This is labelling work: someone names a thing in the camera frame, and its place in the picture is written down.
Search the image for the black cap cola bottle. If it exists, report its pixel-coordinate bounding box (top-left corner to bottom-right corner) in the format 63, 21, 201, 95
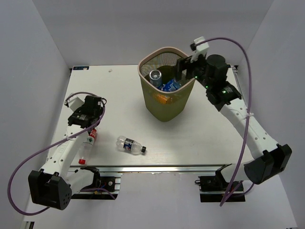
116, 135, 146, 155

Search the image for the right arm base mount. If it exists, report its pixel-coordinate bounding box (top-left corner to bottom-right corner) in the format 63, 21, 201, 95
194, 176, 245, 203

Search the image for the red label water bottle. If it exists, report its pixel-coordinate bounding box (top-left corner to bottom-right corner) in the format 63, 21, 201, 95
78, 128, 97, 165

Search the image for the purple cable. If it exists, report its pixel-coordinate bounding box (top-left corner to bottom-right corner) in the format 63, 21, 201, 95
7, 92, 117, 216
197, 37, 255, 207

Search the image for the green mesh waste bin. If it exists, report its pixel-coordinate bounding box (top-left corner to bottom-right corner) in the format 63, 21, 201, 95
138, 47, 195, 122

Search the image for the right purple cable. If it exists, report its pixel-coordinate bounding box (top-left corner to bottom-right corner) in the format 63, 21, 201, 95
197, 37, 255, 207

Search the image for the orange juice bottle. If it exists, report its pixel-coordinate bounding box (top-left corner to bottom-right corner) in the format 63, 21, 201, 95
153, 93, 173, 104

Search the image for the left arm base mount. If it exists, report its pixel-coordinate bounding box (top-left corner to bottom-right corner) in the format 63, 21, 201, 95
72, 173, 122, 200

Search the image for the aluminium table frame rail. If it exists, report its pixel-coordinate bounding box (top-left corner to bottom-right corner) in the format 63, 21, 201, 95
95, 164, 232, 175

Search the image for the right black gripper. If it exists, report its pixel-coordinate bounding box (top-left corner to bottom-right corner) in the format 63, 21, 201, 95
171, 51, 212, 90

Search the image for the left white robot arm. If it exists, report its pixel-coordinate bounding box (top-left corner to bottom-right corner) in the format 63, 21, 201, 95
28, 95, 105, 210

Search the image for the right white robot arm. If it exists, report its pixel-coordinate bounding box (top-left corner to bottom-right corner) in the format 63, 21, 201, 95
175, 54, 292, 185

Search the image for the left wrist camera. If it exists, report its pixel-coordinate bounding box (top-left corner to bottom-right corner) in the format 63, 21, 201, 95
64, 94, 84, 112

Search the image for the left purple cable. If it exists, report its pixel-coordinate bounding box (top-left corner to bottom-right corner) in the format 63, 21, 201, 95
7, 92, 117, 216

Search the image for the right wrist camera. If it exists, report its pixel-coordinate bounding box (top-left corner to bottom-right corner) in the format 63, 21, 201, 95
190, 36, 209, 62

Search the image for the blue label bottle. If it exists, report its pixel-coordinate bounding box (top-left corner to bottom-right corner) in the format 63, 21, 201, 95
149, 69, 163, 88
162, 78, 182, 92

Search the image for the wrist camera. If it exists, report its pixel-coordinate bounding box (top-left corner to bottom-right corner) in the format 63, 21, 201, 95
190, 36, 209, 62
64, 94, 84, 112

